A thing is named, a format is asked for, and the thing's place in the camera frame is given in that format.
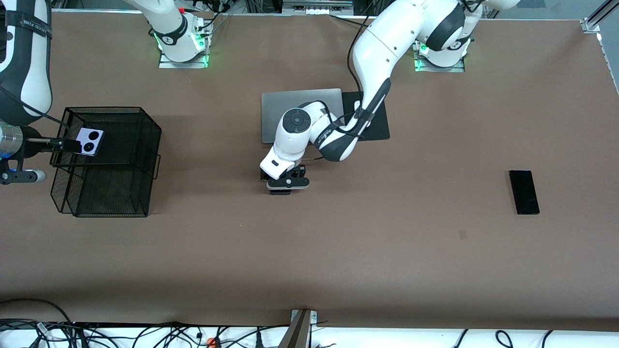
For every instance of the lavender flip phone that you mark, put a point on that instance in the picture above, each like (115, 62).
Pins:
(92, 141)

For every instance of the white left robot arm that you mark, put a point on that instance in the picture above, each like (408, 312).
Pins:
(382, 43)

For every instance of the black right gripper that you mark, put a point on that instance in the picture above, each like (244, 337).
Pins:
(32, 148)

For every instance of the black slab smartphone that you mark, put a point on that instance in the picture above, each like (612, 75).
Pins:
(524, 192)

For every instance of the long aluminium frame profile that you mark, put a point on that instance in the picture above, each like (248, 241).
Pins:
(591, 24)

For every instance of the black mesh two-tier tray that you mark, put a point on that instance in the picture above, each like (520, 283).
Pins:
(121, 169)

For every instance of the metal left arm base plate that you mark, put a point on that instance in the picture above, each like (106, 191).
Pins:
(437, 69)

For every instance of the silver closed laptop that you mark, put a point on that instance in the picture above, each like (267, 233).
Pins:
(275, 104)

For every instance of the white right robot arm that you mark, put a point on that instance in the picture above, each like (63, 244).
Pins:
(29, 72)

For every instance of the grey power strip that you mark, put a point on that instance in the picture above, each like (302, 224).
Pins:
(316, 7)

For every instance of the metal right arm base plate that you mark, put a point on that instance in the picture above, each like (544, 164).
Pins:
(167, 65)

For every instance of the black mouse pad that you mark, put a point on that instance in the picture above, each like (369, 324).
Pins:
(379, 125)

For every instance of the grey aluminium frame post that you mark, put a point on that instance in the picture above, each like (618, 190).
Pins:
(300, 333)

